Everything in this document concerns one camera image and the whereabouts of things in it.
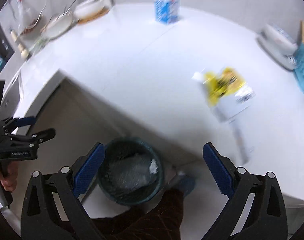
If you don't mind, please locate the blue striped plate stack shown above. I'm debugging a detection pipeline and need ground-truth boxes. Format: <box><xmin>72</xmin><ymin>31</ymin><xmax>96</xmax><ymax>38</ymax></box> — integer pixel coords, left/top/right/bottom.
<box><xmin>257</xmin><ymin>32</ymin><xmax>297</xmax><ymax>70</ymax></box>

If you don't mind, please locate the plastic bag with food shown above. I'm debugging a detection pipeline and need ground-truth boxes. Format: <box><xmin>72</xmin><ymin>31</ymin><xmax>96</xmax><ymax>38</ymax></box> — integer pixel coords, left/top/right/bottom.
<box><xmin>17</xmin><ymin>0</ymin><xmax>41</xmax><ymax>36</ymax></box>

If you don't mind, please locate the clear bubble wrap sheet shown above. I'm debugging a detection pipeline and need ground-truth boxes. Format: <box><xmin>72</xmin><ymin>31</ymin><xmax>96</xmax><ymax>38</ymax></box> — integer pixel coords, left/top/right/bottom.
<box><xmin>104</xmin><ymin>154</ymin><xmax>159</xmax><ymax>193</ymax></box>

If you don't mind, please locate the white bowl on coaster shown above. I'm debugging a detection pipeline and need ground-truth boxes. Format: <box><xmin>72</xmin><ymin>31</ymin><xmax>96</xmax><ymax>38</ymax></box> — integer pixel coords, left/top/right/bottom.
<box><xmin>73</xmin><ymin>0</ymin><xmax>104</xmax><ymax>20</ymax></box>

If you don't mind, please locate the wooden handle tool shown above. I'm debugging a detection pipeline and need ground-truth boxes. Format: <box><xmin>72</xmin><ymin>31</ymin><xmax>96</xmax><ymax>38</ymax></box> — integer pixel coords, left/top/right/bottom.
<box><xmin>10</xmin><ymin>29</ymin><xmax>30</xmax><ymax>60</ymax></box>

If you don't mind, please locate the white tissue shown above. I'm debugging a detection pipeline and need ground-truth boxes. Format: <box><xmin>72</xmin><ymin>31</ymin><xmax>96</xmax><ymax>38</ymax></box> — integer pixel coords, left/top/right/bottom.
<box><xmin>149</xmin><ymin>159</ymin><xmax>159</xmax><ymax>174</ymax></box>

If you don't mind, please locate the person's left hand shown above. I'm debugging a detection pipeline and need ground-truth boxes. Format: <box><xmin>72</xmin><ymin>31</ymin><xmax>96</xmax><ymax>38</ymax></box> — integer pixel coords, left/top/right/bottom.
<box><xmin>0</xmin><ymin>161</ymin><xmax>19</xmax><ymax>192</ymax></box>

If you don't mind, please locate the blue white milk carton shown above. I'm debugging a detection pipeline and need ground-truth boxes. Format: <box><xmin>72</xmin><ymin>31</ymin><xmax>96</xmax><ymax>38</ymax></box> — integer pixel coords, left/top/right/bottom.
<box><xmin>154</xmin><ymin>0</ymin><xmax>180</xmax><ymax>24</ymax></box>

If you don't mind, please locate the white plate with utensils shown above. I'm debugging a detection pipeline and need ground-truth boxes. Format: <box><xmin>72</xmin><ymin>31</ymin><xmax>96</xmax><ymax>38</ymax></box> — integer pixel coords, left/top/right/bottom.
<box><xmin>41</xmin><ymin>14</ymin><xmax>74</xmax><ymax>40</ymax></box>

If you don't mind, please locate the wooden round coaster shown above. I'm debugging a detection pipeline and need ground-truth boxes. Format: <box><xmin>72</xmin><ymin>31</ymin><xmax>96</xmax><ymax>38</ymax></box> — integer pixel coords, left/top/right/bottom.
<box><xmin>77</xmin><ymin>7</ymin><xmax>110</xmax><ymax>25</ymax></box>

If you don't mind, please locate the dark green trash bin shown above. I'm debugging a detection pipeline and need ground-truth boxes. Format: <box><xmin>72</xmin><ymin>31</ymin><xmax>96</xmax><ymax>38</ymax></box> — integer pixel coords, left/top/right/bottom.
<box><xmin>97</xmin><ymin>137</ymin><xmax>165</xmax><ymax>206</ymax></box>

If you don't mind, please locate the white bowl red rim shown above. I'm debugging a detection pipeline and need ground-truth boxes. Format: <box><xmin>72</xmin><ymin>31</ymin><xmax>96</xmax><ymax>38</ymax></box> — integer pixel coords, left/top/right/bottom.
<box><xmin>263</xmin><ymin>24</ymin><xmax>298</xmax><ymax>55</ymax></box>

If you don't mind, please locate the yellow white snack packet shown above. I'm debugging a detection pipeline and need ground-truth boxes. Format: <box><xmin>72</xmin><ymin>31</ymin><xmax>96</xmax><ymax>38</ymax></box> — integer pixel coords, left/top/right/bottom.
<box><xmin>192</xmin><ymin>67</ymin><xmax>255</xmax><ymax>121</ymax></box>

